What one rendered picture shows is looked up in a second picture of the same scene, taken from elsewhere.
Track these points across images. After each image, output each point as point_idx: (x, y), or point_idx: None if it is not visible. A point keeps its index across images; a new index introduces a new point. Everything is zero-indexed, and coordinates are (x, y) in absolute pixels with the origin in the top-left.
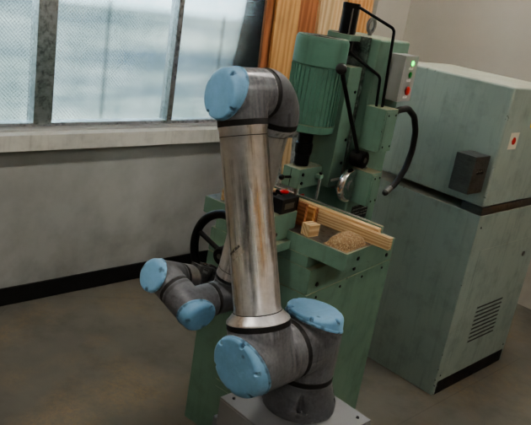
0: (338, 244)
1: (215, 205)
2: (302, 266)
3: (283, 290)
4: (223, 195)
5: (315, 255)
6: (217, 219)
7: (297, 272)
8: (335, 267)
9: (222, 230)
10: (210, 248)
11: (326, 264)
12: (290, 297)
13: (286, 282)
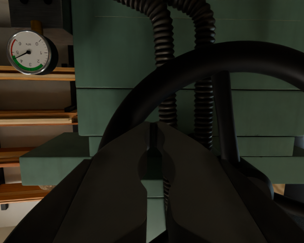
0: (48, 187)
1: (296, 175)
2: (97, 135)
3: (124, 78)
4: (280, 187)
5: (76, 165)
6: (291, 152)
7: (102, 123)
8: (35, 158)
9: (276, 138)
10: None
11: (52, 157)
12: (107, 72)
13: (120, 97)
